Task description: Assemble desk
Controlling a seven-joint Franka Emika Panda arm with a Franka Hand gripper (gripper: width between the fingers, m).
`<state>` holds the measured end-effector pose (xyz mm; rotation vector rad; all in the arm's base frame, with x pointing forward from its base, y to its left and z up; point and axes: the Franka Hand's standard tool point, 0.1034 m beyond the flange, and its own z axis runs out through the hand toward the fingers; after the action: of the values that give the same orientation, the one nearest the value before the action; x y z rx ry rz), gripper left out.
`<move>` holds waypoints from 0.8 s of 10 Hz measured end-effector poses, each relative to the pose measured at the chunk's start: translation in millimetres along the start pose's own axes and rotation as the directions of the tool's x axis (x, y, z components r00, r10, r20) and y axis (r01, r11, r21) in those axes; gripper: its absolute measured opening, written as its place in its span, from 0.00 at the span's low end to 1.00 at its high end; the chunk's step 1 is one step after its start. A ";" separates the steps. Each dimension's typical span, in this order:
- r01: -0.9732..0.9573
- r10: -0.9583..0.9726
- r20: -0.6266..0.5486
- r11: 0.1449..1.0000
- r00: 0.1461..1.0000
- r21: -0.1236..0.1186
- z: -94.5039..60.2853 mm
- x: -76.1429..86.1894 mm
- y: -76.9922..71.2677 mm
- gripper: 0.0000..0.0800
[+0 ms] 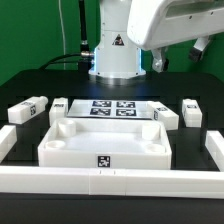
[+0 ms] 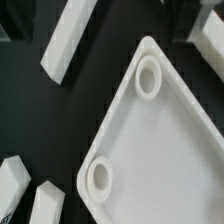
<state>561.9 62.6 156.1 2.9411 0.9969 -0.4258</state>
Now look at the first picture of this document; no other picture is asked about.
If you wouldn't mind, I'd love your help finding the black cable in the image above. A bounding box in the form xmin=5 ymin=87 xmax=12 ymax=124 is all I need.
xmin=38 ymin=0 xmax=96 ymax=70

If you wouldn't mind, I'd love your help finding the white desk top tray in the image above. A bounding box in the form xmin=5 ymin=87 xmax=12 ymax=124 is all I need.
xmin=38 ymin=118 xmax=172 ymax=170

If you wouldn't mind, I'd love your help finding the white marker base plate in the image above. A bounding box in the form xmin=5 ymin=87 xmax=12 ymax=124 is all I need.
xmin=68 ymin=99 xmax=151 ymax=119

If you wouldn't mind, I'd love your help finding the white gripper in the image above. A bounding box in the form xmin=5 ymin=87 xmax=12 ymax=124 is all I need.
xmin=127 ymin=0 xmax=224 ymax=72

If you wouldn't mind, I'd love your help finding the white U-shaped fence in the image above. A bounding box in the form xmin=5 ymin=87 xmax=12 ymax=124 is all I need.
xmin=0 ymin=125 xmax=224 ymax=199

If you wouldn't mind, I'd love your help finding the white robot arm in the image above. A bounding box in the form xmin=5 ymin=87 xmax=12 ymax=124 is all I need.
xmin=89 ymin=0 xmax=224 ymax=83

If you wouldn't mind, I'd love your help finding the white thin cable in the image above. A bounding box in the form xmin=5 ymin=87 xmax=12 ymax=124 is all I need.
xmin=58 ymin=0 xmax=67 ymax=70

